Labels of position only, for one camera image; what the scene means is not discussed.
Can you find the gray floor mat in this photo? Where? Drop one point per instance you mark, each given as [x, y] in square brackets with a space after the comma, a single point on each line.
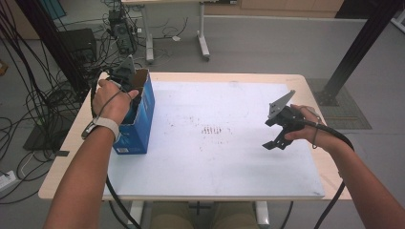
[347, 108]

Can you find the person's left hand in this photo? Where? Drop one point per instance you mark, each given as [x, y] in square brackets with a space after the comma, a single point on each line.
[111, 101]

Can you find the white-legged desk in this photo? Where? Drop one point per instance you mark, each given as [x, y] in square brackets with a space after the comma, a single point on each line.
[202, 35]

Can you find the light wooden table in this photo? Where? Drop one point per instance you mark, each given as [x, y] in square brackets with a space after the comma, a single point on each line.
[73, 171]

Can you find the blue cardboard box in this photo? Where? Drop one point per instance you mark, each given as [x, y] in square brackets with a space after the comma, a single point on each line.
[140, 127]

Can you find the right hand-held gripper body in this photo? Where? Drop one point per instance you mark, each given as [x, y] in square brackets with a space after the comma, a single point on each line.
[289, 119]

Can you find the dark tape piece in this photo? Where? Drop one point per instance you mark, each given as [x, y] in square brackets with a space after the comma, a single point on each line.
[62, 153]

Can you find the white power strip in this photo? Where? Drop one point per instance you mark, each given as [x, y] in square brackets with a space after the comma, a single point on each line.
[7, 180]

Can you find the white table mat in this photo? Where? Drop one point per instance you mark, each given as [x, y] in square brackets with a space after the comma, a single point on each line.
[207, 165]

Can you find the wristwatch with white band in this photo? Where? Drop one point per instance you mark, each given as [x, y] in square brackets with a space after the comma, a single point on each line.
[106, 124]

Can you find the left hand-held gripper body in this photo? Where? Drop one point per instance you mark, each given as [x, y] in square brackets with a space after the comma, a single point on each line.
[125, 68]

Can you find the black equipment box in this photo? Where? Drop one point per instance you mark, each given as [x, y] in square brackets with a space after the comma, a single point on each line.
[78, 44]

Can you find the computer tower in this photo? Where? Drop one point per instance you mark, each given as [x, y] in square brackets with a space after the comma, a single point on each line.
[122, 31]

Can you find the person's right hand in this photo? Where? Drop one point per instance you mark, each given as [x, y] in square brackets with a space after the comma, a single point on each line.
[313, 130]

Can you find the black metal stand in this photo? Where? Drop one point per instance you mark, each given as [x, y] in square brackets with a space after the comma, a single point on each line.
[51, 41]
[359, 44]

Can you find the person's olive trousers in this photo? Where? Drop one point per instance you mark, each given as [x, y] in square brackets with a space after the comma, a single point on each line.
[172, 218]

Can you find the black floor mat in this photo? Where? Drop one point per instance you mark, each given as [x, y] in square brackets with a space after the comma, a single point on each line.
[38, 140]

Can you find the wooden cabinet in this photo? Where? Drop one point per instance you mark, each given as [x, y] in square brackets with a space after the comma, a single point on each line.
[273, 8]

